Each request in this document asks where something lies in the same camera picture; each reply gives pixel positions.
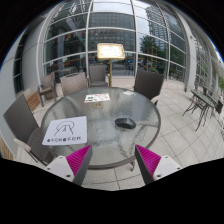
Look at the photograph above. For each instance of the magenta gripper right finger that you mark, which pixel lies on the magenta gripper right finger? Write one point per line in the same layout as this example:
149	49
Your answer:
153	166

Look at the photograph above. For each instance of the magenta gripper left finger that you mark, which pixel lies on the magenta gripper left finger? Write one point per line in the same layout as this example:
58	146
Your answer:
72	168

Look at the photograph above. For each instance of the white printed mouse pad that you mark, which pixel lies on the white printed mouse pad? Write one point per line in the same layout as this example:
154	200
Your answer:
67	131

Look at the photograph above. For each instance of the black computer mouse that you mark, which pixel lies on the black computer mouse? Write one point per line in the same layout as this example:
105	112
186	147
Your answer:
125	123

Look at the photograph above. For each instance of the round glass table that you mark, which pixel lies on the round glass table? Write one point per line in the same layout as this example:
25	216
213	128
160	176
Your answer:
112	146

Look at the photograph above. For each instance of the small gold table badge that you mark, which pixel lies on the small gold table badge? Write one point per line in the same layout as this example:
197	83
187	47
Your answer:
98	105

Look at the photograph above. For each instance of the colourful menu card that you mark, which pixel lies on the colourful menu card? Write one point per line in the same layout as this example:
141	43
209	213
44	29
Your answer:
97	98

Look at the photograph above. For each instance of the wicker chair near left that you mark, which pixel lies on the wicker chair near left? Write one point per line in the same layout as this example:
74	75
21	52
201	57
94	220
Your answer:
27	133

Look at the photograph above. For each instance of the wicker chair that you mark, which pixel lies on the wicker chair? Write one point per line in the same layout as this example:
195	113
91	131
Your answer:
73	83
27	133
149	84
48	86
97	74

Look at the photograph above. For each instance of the wicker chair far left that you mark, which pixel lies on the wicker chair far left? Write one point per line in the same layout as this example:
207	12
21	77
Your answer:
48	86

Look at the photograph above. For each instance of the wicker chair right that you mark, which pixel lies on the wicker chair right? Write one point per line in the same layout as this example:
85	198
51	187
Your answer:
149	84

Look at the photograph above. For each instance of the wicker chair back left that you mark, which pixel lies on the wicker chair back left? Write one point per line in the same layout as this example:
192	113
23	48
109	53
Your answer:
73	83

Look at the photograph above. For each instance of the dark metal side table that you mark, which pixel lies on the dark metal side table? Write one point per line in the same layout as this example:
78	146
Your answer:
199	100

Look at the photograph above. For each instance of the wicker chair back centre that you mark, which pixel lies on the wicker chair back centre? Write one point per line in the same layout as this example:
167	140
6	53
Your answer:
97	74

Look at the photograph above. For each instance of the dark chair far right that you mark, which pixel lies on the dark chair far right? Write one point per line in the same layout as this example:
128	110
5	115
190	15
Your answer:
218	113

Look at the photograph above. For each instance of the gold framed menu stand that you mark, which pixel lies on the gold framed menu stand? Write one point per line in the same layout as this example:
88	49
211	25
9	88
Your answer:
110	51

